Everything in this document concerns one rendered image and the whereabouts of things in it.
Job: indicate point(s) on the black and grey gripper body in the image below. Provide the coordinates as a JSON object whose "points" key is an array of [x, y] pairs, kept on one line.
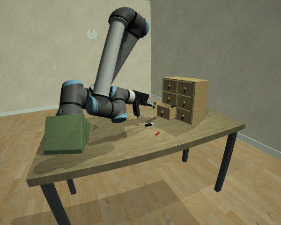
{"points": [[141, 97]]}

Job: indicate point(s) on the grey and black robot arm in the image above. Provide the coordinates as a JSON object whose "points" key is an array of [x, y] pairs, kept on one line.
{"points": [[102, 99]]}

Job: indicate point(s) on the light wooden chest of drawers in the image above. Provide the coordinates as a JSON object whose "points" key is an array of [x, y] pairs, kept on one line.
{"points": [[199, 99]]}

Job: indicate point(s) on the brown wooden drawer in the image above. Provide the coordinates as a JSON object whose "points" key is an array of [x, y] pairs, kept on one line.
{"points": [[185, 102], [184, 115], [166, 111], [186, 88], [170, 85], [169, 98]]}

